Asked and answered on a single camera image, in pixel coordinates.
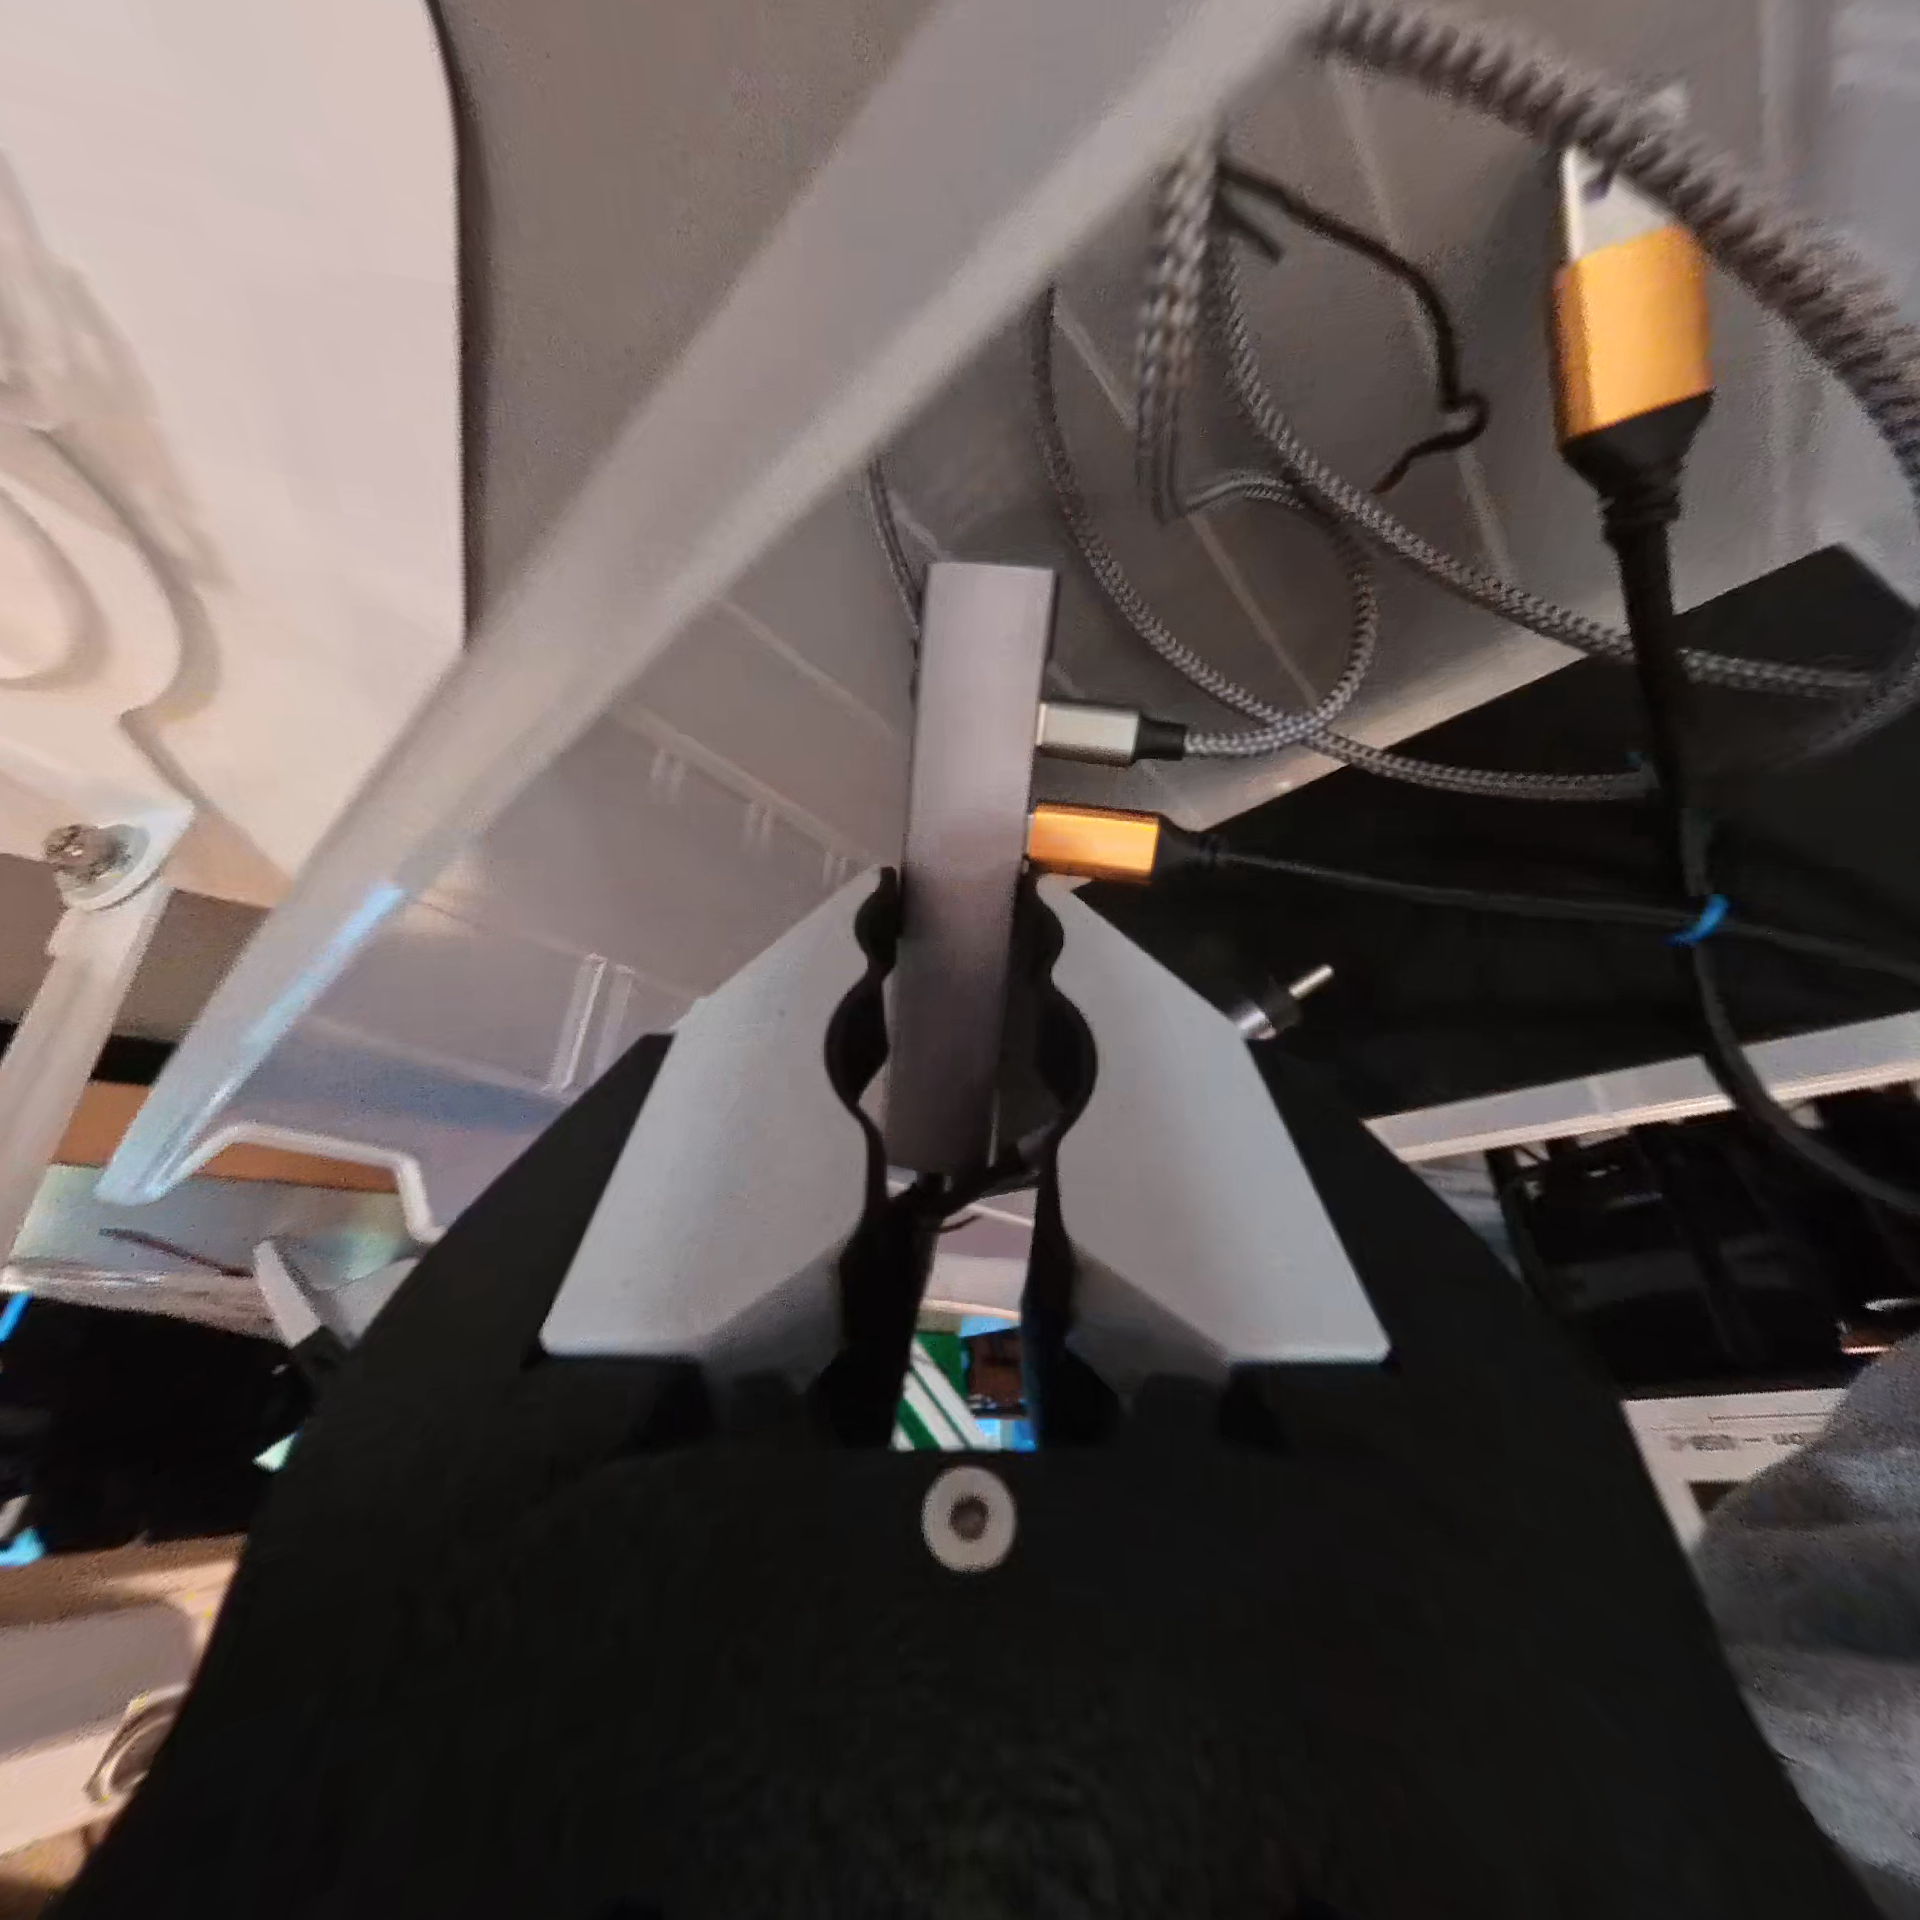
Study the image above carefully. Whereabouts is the black usb-c cable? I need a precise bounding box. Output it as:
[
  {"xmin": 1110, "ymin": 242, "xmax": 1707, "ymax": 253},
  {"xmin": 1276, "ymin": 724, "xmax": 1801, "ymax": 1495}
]
[{"xmin": 1229, "ymin": 964, "xmax": 1337, "ymax": 1040}]

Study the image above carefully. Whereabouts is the thin black wire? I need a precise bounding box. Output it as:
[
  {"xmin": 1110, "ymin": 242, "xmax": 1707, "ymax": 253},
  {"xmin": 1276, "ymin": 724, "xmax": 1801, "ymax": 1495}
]
[{"xmin": 1219, "ymin": 163, "xmax": 1490, "ymax": 497}]

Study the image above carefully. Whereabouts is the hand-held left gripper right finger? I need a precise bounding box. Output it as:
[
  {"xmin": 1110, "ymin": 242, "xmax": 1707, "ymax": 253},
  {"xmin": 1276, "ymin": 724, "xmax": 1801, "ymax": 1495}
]
[{"xmin": 1019, "ymin": 873, "xmax": 1393, "ymax": 1449}]

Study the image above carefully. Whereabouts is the person's grey sweatshirt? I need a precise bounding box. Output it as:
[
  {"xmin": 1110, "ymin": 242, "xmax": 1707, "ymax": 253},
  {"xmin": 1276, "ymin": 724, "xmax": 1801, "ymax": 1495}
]
[{"xmin": 1695, "ymin": 1341, "xmax": 1920, "ymax": 1920}]

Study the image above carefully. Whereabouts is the white mounting bracket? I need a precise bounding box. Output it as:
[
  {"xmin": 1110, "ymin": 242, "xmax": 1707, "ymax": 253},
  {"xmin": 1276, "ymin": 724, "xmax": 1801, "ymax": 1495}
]
[{"xmin": 0, "ymin": 802, "xmax": 197, "ymax": 1249}]

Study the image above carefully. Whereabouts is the clear plastic storage box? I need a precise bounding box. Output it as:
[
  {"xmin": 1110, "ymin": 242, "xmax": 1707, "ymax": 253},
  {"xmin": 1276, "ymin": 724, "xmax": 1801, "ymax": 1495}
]
[{"xmin": 97, "ymin": 0, "xmax": 1920, "ymax": 1209}]

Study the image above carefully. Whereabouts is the grey braided usb cable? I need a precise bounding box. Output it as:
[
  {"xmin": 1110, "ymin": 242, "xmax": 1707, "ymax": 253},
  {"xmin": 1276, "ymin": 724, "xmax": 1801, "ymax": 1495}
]
[{"xmin": 861, "ymin": 0, "xmax": 1920, "ymax": 804}]

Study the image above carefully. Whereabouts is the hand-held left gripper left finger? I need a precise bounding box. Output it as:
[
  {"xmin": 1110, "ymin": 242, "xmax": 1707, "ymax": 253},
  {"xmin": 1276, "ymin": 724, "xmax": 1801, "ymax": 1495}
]
[{"xmin": 539, "ymin": 864, "xmax": 916, "ymax": 1449}]

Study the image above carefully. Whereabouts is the black cable with orange plugs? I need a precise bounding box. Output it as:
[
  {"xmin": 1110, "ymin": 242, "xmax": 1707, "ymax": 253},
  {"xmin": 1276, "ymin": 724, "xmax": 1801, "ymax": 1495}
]
[{"xmin": 1026, "ymin": 141, "xmax": 1920, "ymax": 1225}]

